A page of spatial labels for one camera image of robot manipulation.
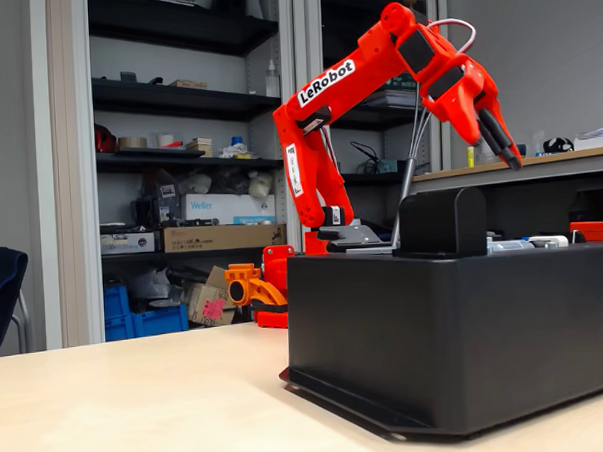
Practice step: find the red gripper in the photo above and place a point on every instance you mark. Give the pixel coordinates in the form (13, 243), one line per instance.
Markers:
(460, 102)

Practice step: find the red robot arm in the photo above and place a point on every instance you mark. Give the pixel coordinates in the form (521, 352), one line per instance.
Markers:
(374, 52)

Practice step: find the yellow glue stick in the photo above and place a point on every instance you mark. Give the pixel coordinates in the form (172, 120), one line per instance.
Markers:
(470, 157)

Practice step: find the black white plush toy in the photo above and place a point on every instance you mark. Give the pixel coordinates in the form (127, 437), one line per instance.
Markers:
(558, 145)

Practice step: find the wooden office desk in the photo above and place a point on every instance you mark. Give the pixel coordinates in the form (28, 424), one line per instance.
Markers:
(554, 170)

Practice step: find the green book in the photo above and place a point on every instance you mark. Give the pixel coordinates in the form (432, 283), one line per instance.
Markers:
(405, 85)

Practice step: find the metal coat stand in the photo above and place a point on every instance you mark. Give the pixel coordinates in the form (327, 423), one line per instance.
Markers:
(405, 187)

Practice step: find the grey stacked booklets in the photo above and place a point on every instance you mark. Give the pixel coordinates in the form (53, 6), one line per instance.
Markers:
(391, 101)

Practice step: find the green electronics box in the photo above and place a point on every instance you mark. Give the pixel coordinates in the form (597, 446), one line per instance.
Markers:
(389, 165)

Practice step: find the white paper stack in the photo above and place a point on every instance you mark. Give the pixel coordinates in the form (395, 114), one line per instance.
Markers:
(600, 135)

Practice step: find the silver metal hinge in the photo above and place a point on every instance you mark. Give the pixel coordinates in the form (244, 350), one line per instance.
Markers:
(507, 246)

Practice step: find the red display module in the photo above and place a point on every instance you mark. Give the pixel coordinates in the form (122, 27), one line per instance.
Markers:
(599, 230)

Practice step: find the black task board box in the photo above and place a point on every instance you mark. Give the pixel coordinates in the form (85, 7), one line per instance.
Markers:
(436, 340)

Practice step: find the grey metal shelf cabinet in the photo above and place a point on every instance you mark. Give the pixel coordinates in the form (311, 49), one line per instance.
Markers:
(75, 196)
(307, 5)

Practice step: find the white plastic bottle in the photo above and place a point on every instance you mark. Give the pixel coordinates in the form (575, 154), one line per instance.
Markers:
(272, 82)

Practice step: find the white crumpled bag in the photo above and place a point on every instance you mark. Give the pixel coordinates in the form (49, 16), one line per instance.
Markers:
(260, 184)
(197, 183)

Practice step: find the blue capped jar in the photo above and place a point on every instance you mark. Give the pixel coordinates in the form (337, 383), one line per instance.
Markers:
(237, 141)

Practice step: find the white crumpled cloth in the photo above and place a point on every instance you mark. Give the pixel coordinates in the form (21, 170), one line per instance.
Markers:
(233, 151)

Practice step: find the white Weller box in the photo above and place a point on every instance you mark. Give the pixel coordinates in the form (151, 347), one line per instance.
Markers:
(216, 210)

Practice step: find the red table clamp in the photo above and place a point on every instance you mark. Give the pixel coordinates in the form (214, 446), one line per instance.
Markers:
(273, 320)

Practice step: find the small wooden box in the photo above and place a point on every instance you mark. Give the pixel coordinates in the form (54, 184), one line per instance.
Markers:
(200, 146)

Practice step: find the orange table clamp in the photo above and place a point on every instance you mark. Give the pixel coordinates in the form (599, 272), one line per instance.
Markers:
(244, 288)

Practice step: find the long brown cardboard box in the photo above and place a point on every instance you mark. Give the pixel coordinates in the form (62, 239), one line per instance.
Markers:
(207, 238)

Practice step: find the small flat cardboard box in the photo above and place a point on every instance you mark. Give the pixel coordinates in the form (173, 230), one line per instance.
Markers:
(187, 84)

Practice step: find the white tape roll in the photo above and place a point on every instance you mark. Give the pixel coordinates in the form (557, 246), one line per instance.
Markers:
(166, 140)

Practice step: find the cardboard box pink label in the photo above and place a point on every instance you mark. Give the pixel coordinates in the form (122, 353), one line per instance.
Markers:
(210, 305)

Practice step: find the black machine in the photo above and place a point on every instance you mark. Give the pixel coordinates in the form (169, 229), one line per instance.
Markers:
(153, 202)

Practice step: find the brown tape roll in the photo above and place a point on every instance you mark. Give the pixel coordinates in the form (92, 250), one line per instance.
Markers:
(132, 143)

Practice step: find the dark grey small box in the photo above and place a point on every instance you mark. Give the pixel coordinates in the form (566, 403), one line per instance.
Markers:
(128, 77)

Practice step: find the white printed carton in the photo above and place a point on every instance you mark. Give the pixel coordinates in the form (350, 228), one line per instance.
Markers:
(127, 242)

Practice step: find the blue plastic crate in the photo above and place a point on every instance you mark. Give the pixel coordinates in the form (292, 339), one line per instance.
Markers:
(116, 309)
(160, 322)

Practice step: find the red rounded object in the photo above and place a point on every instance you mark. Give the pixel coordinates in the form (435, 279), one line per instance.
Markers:
(103, 139)

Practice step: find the dark office chair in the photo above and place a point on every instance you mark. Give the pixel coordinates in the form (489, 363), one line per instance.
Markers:
(1, 289)

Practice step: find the black rounded post block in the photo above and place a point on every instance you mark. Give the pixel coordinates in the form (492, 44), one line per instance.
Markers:
(441, 225)

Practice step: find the black probe bracket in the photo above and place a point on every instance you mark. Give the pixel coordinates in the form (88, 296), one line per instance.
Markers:
(352, 236)

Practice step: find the metal chair frame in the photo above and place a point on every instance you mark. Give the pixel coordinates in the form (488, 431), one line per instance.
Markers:
(25, 323)

